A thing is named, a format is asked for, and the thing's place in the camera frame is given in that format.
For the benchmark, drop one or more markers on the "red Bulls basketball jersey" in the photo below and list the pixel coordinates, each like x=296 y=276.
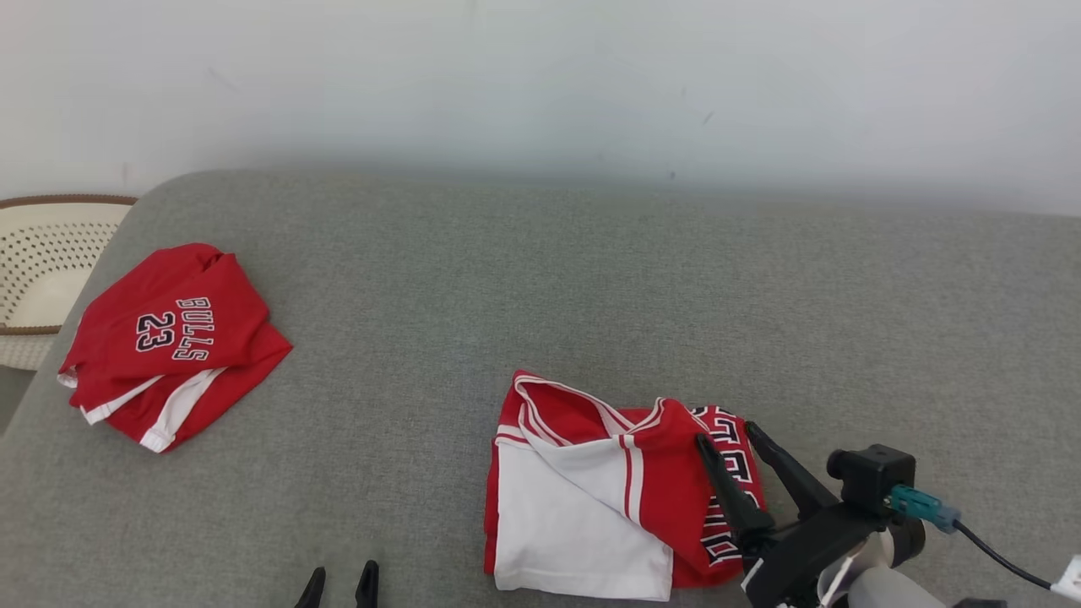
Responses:
x=574 y=523

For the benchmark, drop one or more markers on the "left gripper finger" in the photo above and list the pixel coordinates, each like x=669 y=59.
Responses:
x=311 y=591
x=367 y=587

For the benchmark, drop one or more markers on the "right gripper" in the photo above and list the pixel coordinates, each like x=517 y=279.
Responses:
x=802 y=553

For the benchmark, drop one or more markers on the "red Bulls 23 shorts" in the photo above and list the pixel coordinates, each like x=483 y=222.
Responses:
x=177 y=355

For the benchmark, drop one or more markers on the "cream perforated laundry basket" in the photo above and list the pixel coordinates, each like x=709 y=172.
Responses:
x=46 y=262

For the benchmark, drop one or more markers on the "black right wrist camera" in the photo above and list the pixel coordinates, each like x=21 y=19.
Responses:
x=874 y=477

